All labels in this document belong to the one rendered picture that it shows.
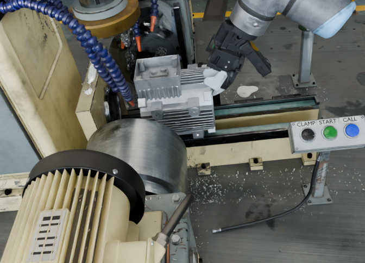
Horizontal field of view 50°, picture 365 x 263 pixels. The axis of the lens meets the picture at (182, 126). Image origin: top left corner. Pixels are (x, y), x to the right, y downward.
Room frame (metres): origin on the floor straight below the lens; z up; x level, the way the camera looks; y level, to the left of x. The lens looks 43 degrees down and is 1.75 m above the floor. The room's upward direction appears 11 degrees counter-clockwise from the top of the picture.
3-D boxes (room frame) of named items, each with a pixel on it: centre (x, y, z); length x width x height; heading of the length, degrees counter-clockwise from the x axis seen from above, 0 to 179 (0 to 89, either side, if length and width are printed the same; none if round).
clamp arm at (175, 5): (1.02, -0.05, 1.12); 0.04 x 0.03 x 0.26; 83
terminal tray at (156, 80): (0.90, 0.04, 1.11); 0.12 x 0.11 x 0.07; 82
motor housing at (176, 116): (0.89, 0.00, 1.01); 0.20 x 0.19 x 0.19; 82
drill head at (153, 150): (0.55, 0.14, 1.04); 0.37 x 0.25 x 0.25; 173
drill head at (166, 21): (1.23, 0.06, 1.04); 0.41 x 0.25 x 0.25; 173
